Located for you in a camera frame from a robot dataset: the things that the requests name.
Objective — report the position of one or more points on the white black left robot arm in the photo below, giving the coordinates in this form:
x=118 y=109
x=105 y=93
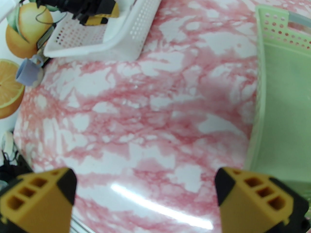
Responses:
x=9 y=169

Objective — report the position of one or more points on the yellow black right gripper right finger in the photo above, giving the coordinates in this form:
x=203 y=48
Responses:
x=255 y=210

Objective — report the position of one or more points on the purple ceramic mug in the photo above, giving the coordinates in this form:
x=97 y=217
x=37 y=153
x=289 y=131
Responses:
x=26 y=73

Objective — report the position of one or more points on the pale green plastic basket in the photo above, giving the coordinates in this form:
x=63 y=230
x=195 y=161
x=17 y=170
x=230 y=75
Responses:
x=284 y=105

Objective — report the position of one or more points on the white perforated plastic basket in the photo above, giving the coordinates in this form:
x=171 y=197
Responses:
x=136 y=40

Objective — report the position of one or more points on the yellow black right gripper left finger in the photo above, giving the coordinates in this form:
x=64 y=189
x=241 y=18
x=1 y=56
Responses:
x=36 y=207

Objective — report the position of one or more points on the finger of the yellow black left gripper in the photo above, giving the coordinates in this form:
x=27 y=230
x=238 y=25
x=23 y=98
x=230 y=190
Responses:
x=109 y=7
x=96 y=20

